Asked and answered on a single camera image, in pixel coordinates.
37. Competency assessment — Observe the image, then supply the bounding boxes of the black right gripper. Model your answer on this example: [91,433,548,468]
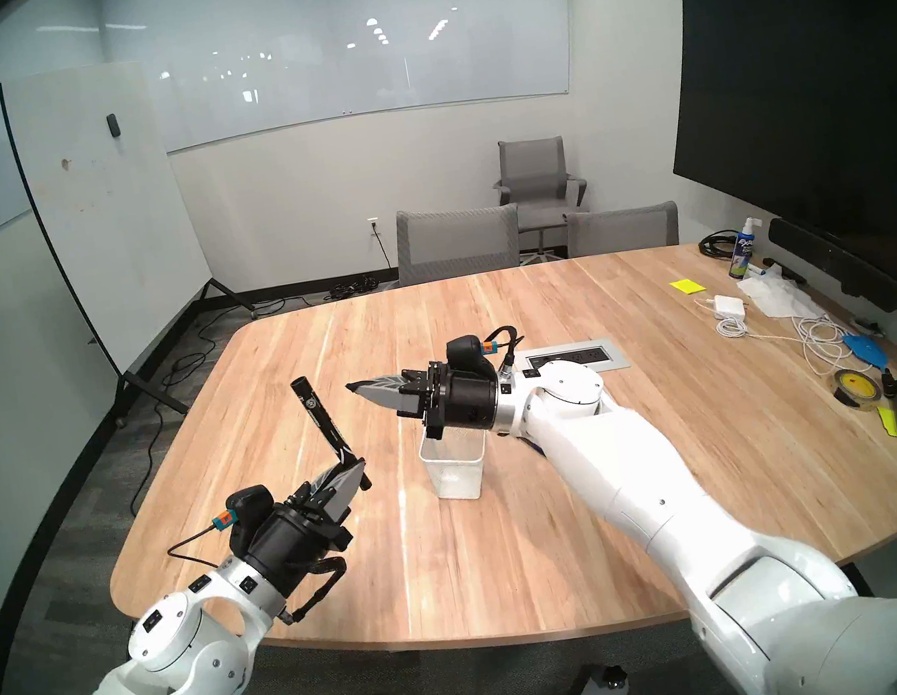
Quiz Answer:
[345,354,506,456]

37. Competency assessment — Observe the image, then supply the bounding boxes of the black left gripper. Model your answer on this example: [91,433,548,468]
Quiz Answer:
[221,458,388,603]

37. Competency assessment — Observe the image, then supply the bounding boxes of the black permanent marker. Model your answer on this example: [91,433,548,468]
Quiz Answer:
[289,370,359,472]

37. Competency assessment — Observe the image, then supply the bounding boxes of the white mesh pen holder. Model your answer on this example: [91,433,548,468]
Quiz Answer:
[416,425,496,507]

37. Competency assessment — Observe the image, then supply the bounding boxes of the gray mesh office chair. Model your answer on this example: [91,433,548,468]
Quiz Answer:
[388,193,528,288]
[561,197,684,263]

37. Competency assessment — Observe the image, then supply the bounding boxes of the silver table power outlet panel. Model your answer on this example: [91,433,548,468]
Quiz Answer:
[518,334,631,384]

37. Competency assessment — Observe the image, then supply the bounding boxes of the gray swivel chair with armrests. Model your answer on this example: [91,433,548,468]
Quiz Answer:
[486,129,598,262]

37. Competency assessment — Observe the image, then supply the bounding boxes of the white power adapter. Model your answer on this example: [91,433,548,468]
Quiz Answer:
[711,290,750,322]

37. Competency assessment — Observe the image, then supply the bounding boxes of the rolling whiteboard on black stand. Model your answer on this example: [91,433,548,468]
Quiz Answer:
[0,46,272,435]

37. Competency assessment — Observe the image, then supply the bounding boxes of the whiteboard cleaner spray bottle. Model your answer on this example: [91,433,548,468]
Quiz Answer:
[720,216,767,282]

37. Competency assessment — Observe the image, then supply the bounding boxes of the crumpled white tissue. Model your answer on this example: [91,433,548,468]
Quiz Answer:
[735,263,824,329]

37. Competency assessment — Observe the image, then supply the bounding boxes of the black and yellow tape roll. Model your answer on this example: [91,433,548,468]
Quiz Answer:
[831,363,889,415]

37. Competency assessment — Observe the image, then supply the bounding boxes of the black video sound bar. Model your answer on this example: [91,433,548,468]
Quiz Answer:
[764,198,897,330]

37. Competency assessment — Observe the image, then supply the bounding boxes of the flat blue plastic object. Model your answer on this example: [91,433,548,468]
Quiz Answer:
[841,329,892,375]

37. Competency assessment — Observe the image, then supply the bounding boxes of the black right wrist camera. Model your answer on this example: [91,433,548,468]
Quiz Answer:
[445,333,498,382]

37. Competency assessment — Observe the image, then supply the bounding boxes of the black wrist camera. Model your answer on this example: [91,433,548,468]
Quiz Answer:
[214,482,282,556]
[445,333,498,382]

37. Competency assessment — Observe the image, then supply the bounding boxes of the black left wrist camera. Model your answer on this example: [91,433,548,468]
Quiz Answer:
[214,482,282,556]

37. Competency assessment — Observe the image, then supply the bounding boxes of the black sleeved left gripper cable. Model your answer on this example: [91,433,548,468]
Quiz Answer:
[272,553,356,627]

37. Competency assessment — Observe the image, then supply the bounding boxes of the black floor cable bundle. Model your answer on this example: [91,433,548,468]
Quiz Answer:
[320,274,383,304]

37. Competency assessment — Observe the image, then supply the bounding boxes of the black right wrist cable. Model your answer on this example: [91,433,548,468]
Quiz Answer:
[480,324,527,373]

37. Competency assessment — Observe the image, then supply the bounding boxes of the black wall power cord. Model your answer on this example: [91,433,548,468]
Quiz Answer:
[372,225,397,278]

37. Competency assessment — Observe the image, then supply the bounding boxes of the thin black left camera cable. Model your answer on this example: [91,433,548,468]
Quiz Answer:
[164,521,235,577]

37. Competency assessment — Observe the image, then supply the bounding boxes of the long black floor cable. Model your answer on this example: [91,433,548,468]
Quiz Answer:
[101,291,353,520]

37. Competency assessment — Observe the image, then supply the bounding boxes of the wide wall glass whiteboard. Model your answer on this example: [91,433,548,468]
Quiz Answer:
[98,0,590,165]

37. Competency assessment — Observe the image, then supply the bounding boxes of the coiled black cable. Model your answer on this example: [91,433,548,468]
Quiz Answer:
[697,227,747,261]

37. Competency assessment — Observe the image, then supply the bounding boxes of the white charger cable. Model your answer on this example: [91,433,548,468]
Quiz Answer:
[694,273,876,399]

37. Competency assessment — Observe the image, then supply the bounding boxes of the large black wall television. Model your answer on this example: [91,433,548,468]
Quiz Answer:
[645,0,897,296]

